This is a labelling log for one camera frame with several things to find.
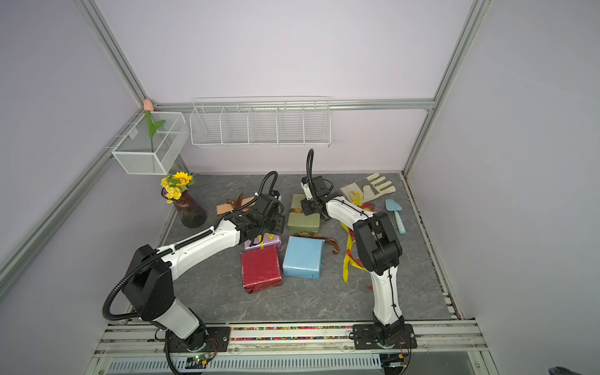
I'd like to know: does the green gift box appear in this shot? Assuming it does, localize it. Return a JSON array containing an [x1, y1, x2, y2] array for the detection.
[[287, 194, 320, 234]]

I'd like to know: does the red gift box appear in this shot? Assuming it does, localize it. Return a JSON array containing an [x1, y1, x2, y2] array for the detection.
[[242, 246, 282, 294]]

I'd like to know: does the blue gift box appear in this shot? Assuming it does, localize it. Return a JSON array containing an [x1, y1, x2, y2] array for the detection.
[[283, 236, 325, 280]]

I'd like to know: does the yellow ribbon of red box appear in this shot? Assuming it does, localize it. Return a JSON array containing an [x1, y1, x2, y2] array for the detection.
[[342, 191, 375, 283]]

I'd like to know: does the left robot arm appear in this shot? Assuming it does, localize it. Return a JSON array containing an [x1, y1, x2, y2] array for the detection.
[[102, 191, 284, 350]]

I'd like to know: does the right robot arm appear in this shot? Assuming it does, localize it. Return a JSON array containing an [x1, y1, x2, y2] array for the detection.
[[301, 176, 404, 328]]

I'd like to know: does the yellow ribbon on purple box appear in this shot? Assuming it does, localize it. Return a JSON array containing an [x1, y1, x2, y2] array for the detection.
[[249, 233, 281, 248]]

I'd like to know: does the purple gift box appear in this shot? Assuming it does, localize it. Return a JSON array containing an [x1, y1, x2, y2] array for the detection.
[[244, 233, 282, 252]]

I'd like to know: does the orange gift box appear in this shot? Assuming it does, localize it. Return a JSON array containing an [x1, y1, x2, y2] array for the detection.
[[217, 197, 253, 216]]

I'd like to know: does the white gardening glove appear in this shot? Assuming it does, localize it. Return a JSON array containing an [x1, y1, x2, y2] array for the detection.
[[340, 173, 396, 204]]

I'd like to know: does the dark glass vase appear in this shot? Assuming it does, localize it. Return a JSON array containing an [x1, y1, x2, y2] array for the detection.
[[161, 188, 207, 228]]

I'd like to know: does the light blue garden trowel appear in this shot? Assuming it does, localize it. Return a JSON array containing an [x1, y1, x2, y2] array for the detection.
[[385, 198, 406, 235]]

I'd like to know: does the yellow sunflower bouquet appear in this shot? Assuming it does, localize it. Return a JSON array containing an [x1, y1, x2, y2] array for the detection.
[[160, 171, 195, 204]]

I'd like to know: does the small white mesh basket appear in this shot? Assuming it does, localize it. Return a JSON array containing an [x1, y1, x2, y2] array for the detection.
[[112, 112, 190, 176]]

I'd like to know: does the artificial pink tulip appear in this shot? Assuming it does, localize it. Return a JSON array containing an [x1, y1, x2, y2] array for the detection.
[[143, 98, 166, 152]]

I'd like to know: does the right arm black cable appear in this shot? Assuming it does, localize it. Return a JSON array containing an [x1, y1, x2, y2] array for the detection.
[[305, 148, 399, 320]]

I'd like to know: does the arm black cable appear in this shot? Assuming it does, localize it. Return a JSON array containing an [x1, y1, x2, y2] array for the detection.
[[102, 170, 281, 323], [305, 148, 399, 320]]

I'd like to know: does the long white wire basket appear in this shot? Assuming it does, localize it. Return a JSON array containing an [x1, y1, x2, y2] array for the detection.
[[190, 96, 332, 148]]

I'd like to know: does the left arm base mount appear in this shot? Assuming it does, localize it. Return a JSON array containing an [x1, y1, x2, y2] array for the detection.
[[165, 325, 231, 353]]

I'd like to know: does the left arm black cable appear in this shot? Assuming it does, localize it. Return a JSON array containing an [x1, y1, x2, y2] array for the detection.
[[102, 170, 281, 323]]

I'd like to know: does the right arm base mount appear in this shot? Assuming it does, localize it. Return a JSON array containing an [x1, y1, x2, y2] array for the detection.
[[348, 320, 417, 350]]

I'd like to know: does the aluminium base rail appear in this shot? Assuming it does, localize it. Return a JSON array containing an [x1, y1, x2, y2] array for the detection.
[[86, 320, 498, 374]]

